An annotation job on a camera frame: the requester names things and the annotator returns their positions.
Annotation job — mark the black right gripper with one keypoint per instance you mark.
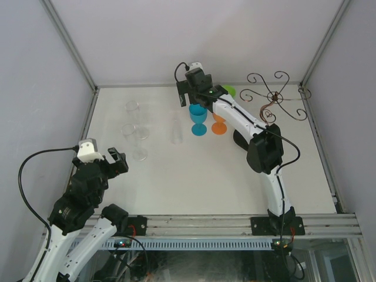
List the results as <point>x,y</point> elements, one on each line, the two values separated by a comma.
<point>188,91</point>

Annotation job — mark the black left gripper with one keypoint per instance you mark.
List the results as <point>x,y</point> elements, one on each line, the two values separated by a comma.
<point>120,165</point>

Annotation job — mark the blue plastic wine glass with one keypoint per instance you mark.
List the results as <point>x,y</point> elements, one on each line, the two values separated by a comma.
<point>198,115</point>

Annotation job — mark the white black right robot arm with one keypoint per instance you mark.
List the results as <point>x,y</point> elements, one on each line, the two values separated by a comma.
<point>263,143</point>

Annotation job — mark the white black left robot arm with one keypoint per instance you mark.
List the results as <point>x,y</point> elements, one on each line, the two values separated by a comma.
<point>70,213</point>

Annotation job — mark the clear upside-down glass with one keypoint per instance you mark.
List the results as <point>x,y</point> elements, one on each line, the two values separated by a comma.
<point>176,132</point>

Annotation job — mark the orange plastic wine glass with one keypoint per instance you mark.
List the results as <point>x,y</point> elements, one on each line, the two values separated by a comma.
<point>219,127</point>

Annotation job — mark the green plastic wine glass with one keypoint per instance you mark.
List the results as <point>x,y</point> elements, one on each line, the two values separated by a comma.
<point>231,90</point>

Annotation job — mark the clear champagne flute front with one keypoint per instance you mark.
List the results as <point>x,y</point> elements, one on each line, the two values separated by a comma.
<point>129,132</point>

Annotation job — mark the clear champagne flute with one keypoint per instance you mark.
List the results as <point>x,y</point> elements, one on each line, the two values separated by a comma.
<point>129,132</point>
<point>133,111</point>

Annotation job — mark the clear champagne flute back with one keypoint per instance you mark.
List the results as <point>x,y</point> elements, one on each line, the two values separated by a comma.
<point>133,111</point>

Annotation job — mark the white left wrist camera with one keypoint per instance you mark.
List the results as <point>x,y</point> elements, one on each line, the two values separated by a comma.
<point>88,151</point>

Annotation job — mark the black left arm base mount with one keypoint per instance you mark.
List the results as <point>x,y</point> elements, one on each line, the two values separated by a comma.
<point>133,226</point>

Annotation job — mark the aluminium front frame rail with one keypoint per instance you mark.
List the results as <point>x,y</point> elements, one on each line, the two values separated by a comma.
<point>314,226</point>

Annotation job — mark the blue slotted cable duct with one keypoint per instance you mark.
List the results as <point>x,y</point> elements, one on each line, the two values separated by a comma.
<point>202,244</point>

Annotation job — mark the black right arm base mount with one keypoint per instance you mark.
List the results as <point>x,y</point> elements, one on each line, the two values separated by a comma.
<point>266,226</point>

